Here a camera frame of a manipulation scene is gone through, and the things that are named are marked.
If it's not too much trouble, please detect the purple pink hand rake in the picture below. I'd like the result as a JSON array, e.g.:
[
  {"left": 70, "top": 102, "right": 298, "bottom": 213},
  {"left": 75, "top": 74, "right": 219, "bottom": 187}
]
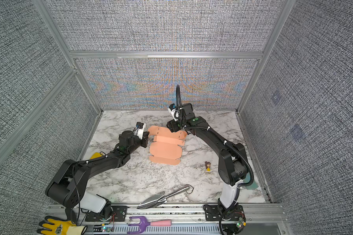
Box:
[{"left": 127, "top": 216, "right": 172, "bottom": 235}]

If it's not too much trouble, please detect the small brown yellow figurine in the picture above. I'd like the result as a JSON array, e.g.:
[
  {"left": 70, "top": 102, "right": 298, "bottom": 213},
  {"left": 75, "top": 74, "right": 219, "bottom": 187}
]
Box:
[{"left": 205, "top": 162, "right": 211, "bottom": 172}]

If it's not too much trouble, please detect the metal garden trowel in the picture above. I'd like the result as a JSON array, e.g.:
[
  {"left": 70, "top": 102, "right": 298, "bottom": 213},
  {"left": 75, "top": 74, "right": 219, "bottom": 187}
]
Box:
[{"left": 137, "top": 184, "right": 194, "bottom": 210}]

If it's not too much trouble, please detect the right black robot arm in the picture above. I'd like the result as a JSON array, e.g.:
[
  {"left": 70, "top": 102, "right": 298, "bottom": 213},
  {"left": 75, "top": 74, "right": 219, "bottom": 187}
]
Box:
[{"left": 167, "top": 103, "right": 255, "bottom": 220}]

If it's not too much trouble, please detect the yellow handled tool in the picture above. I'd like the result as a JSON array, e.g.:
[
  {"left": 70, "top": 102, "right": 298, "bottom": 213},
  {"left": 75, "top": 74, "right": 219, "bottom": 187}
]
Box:
[{"left": 89, "top": 152, "right": 106, "bottom": 161}]

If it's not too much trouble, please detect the yellow black work glove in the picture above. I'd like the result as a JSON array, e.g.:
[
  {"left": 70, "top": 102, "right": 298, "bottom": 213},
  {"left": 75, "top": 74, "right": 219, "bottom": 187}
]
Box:
[{"left": 37, "top": 212, "right": 88, "bottom": 235}]

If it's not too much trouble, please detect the pink paper box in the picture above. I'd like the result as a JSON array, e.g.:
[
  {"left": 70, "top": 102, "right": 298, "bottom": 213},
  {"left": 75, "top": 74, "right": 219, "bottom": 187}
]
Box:
[{"left": 148, "top": 126, "right": 187, "bottom": 165}]

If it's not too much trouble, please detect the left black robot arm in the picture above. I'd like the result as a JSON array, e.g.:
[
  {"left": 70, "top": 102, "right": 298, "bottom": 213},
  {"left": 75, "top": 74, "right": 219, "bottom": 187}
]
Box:
[{"left": 45, "top": 122, "right": 149, "bottom": 223}]

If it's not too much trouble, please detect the teal sponge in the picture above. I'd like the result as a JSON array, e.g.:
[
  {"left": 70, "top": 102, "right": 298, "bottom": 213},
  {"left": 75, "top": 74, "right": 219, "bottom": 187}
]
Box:
[{"left": 246, "top": 180, "right": 259, "bottom": 190}]

